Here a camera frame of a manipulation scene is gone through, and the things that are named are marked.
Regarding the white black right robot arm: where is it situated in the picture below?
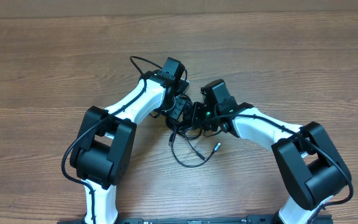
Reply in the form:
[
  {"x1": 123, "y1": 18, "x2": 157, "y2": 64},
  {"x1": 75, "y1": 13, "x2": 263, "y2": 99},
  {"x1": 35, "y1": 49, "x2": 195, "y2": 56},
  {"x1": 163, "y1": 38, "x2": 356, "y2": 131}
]
[{"x1": 193, "y1": 79, "x2": 354, "y2": 223}]

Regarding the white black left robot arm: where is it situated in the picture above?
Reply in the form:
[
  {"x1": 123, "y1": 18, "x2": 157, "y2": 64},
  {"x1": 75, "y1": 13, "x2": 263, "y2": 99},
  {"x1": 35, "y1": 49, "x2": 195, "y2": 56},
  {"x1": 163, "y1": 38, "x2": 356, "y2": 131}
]
[{"x1": 62, "y1": 57, "x2": 189, "y2": 223}]

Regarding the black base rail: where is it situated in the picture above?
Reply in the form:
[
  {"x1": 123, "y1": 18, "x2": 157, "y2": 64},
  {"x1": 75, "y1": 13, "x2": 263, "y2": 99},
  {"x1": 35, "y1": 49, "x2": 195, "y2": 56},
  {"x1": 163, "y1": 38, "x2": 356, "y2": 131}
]
[{"x1": 57, "y1": 215, "x2": 334, "y2": 224}]

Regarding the black USB cable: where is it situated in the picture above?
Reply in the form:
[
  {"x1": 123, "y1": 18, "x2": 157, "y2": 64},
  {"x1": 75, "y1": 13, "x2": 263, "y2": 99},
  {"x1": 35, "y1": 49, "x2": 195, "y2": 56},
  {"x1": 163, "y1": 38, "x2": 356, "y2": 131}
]
[{"x1": 165, "y1": 95, "x2": 204, "y2": 147}]

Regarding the black barrel plug cable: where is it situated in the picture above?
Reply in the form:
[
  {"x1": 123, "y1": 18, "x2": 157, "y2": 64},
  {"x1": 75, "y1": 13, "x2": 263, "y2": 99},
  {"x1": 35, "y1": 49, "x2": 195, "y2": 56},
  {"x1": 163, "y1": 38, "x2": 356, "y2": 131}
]
[{"x1": 170, "y1": 127, "x2": 222, "y2": 169}]

